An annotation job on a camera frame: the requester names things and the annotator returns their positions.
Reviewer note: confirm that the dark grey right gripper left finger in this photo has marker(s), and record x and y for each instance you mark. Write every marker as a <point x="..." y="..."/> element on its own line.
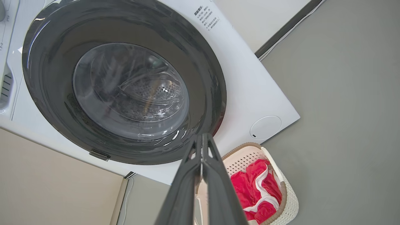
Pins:
<point x="181" y="193"/>

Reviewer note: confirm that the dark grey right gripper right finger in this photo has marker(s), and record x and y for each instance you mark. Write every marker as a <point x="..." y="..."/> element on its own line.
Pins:
<point x="222" y="197"/>

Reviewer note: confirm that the cream perforated laundry basket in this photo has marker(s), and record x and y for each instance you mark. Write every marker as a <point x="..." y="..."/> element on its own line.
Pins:
<point x="290" y="200"/>

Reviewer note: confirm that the red garment with white trim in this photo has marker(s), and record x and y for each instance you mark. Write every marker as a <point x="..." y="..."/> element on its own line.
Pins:
<point x="247" y="187"/>

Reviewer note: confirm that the round white filter cover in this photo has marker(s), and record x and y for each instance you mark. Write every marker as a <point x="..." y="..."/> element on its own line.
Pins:
<point x="265" y="127"/>

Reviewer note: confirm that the perforated steel drum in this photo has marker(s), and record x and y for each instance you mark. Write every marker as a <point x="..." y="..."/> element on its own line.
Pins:
<point x="147" y="93"/>

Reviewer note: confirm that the white front-load washing machine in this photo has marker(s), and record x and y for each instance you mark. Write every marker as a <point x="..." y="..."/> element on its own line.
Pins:
<point x="250" y="84"/>

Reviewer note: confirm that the dark baseboard strip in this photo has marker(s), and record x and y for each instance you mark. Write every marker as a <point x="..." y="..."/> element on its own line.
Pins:
<point x="287" y="26"/>

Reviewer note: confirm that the dark round washing machine door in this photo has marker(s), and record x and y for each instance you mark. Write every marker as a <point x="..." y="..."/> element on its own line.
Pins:
<point x="50" y="62"/>

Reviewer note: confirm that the white detergent drawer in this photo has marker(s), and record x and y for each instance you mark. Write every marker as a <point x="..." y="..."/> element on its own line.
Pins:
<point x="6" y="93"/>

